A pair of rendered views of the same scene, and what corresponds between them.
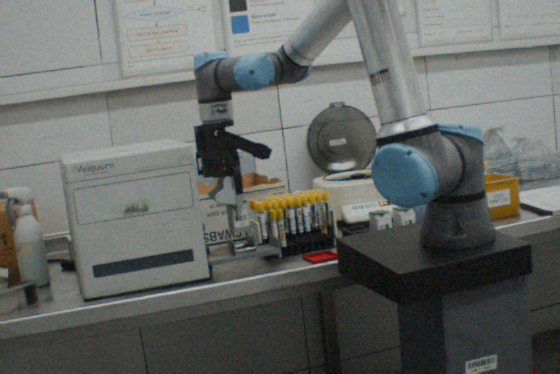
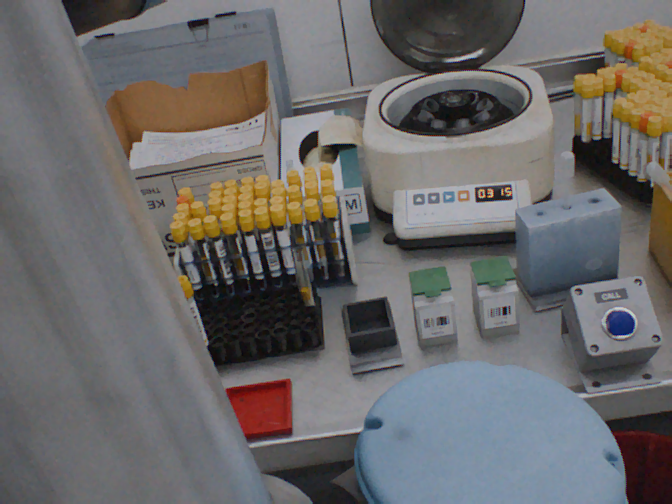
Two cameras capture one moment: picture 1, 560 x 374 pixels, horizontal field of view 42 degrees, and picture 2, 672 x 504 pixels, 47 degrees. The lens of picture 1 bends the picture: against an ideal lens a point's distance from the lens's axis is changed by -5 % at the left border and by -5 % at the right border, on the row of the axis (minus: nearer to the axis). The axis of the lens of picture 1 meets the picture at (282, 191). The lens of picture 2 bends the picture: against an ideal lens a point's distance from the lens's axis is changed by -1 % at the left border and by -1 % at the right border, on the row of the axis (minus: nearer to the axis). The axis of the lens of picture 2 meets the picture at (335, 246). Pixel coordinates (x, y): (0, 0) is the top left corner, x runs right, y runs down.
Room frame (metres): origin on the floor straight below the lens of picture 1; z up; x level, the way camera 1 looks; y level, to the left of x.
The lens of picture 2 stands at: (1.20, -0.37, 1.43)
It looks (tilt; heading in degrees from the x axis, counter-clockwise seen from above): 34 degrees down; 21
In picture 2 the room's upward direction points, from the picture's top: 11 degrees counter-clockwise
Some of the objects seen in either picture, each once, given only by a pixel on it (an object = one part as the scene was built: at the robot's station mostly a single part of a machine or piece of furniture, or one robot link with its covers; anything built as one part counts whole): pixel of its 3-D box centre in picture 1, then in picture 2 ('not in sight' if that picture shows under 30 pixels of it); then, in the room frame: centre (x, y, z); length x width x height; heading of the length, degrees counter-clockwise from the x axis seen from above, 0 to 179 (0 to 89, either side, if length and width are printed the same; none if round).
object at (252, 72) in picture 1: (250, 72); not in sight; (1.62, 0.04, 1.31); 0.11 x 0.11 x 0.08; 47
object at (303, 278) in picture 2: (323, 223); (304, 286); (1.83, -0.09, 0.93); 0.01 x 0.01 x 0.10; 18
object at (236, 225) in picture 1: (238, 216); not in sight; (1.68, 0.10, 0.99); 0.05 x 0.04 x 0.06; 17
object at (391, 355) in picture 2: (356, 236); (370, 329); (1.81, -0.16, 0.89); 0.09 x 0.05 x 0.04; 20
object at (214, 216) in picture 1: (231, 208); (192, 160); (2.08, 0.14, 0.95); 0.29 x 0.25 x 0.15; 18
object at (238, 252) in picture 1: (232, 250); not in sight; (1.68, 0.13, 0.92); 0.21 x 0.07 x 0.05; 108
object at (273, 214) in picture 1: (293, 227); (235, 295); (1.81, -0.02, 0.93); 0.17 x 0.09 x 0.11; 108
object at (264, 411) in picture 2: (321, 257); (257, 409); (1.70, -0.07, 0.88); 0.07 x 0.07 x 0.01; 18
